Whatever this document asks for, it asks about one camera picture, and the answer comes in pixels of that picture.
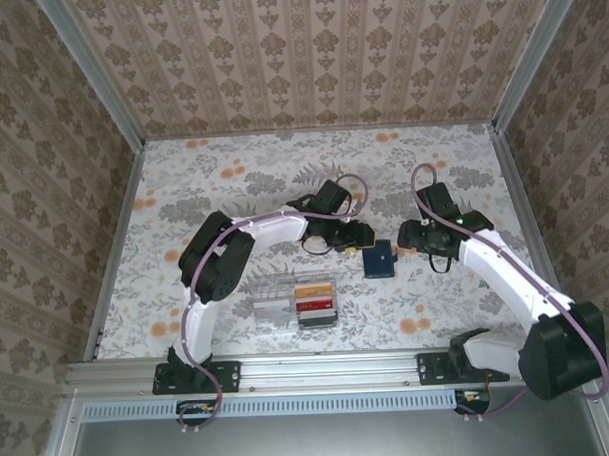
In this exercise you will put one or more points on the blue leather card holder wallet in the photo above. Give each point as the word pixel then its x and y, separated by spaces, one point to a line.
pixel 378 263

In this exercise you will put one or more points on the clear acrylic card box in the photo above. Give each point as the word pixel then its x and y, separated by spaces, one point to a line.
pixel 271 289

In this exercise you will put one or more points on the stack of dark grey cards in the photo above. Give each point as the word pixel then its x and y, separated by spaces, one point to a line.
pixel 317 318

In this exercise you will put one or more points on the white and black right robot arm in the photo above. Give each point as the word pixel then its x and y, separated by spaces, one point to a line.
pixel 496 266

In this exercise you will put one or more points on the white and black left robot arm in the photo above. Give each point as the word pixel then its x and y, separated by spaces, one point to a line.
pixel 279 229

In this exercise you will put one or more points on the stack of gold cards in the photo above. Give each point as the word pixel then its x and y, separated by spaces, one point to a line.
pixel 314 291

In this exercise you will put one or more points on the stack of red cards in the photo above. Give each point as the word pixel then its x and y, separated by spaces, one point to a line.
pixel 314 304

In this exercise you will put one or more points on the stack of silver cards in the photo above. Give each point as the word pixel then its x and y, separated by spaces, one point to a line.
pixel 272 309

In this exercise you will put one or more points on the floral patterned table cover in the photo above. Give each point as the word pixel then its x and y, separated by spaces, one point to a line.
pixel 232 160

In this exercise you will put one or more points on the grey metal panel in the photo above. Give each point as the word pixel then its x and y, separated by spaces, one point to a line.
pixel 317 442

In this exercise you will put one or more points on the aluminium side rail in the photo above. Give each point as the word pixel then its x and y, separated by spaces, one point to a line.
pixel 117 244
pixel 515 180

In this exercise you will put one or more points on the thin aluminium back rail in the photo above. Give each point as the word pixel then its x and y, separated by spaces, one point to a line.
pixel 316 132

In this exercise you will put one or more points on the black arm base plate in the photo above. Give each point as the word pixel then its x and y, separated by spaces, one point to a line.
pixel 224 376
pixel 434 368

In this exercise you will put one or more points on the long aluminium mounting rail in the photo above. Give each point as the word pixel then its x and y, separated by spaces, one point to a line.
pixel 329 369

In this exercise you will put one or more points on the aluminium frame post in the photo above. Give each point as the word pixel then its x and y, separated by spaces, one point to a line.
pixel 532 55
pixel 95 70

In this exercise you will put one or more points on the aluminium lower frame bar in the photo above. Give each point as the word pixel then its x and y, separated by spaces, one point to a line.
pixel 64 441
pixel 605 422

